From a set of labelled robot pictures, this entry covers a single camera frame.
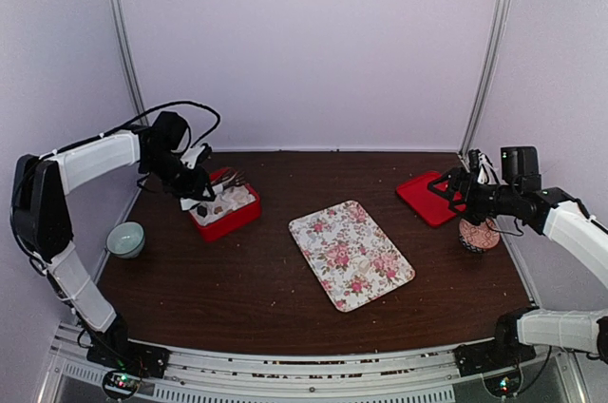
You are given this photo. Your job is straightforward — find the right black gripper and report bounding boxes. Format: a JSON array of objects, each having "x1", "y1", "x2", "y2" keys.
[{"x1": 427, "y1": 166, "x2": 520, "y2": 224}]

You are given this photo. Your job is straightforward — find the dark chocolate cube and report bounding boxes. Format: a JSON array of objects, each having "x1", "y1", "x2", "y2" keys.
[{"x1": 197, "y1": 205, "x2": 208, "y2": 218}]

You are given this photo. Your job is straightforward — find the red box lid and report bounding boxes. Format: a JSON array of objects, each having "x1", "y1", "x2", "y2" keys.
[{"x1": 395, "y1": 171, "x2": 466, "y2": 228}]

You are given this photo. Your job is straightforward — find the white cube chocolate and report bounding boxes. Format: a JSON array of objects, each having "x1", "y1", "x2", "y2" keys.
[{"x1": 357, "y1": 259, "x2": 371, "y2": 274}]

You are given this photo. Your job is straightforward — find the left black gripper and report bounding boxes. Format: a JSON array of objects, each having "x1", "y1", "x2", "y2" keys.
[{"x1": 142, "y1": 149, "x2": 215, "y2": 201}]

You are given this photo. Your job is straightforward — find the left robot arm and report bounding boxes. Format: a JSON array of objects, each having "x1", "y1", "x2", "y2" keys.
[{"x1": 9, "y1": 101, "x2": 216, "y2": 369}]

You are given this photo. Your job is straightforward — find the pale green ceramic bowl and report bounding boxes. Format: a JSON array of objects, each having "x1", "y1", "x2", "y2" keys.
[{"x1": 105, "y1": 221, "x2": 145, "y2": 259}]

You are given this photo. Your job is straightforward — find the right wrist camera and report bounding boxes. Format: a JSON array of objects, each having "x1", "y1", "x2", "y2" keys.
[{"x1": 467, "y1": 149, "x2": 499, "y2": 184}]

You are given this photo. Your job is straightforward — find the red chocolate box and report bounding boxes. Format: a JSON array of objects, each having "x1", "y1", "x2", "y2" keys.
[{"x1": 188, "y1": 167, "x2": 261, "y2": 242}]

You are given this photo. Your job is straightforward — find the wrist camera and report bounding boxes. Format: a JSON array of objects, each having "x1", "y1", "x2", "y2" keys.
[
  {"x1": 467, "y1": 149, "x2": 499, "y2": 184},
  {"x1": 180, "y1": 143, "x2": 212, "y2": 169}
]

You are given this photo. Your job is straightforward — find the black white kitchen tongs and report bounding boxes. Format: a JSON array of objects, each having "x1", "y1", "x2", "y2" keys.
[{"x1": 180, "y1": 168, "x2": 246, "y2": 211}]

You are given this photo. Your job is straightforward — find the front aluminium rail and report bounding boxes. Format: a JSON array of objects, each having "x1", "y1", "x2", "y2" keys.
[{"x1": 35, "y1": 324, "x2": 588, "y2": 402}]

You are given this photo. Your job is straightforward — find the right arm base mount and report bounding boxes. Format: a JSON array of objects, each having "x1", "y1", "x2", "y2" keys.
[{"x1": 453, "y1": 339, "x2": 536, "y2": 399}]

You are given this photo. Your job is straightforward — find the left aluminium frame post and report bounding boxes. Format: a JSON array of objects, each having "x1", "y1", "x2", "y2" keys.
[{"x1": 108, "y1": 0, "x2": 144, "y2": 114}]

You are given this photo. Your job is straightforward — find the aluminium frame post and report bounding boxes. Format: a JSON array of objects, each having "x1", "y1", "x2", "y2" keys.
[
  {"x1": 459, "y1": 0, "x2": 512, "y2": 158},
  {"x1": 108, "y1": 0, "x2": 144, "y2": 114}
]

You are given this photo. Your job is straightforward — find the floral serving tray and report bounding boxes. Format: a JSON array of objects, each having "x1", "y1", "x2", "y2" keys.
[{"x1": 288, "y1": 200, "x2": 415, "y2": 313}]

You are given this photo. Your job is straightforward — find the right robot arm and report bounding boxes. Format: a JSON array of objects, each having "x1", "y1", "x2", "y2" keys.
[{"x1": 427, "y1": 145, "x2": 607, "y2": 367}]

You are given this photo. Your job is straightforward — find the red patterned ceramic bowl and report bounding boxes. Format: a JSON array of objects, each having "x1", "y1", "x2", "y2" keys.
[{"x1": 459, "y1": 219, "x2": 501, "y2": 254}]

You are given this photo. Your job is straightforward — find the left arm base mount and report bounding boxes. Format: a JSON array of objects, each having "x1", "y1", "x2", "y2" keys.
[{"x1": 86, "y1": 336, "x2": 170, "y2": 401}]

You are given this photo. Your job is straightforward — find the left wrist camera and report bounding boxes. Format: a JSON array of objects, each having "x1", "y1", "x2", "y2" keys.
[{"x1": 180, "y1": 143, "x2": 212, "y2": 169}]

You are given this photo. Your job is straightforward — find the right aluminium frame post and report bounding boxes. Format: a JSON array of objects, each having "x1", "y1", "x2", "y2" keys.
[{"x1": 459, "y1": 0, "x2": 512, "y2": 158}]

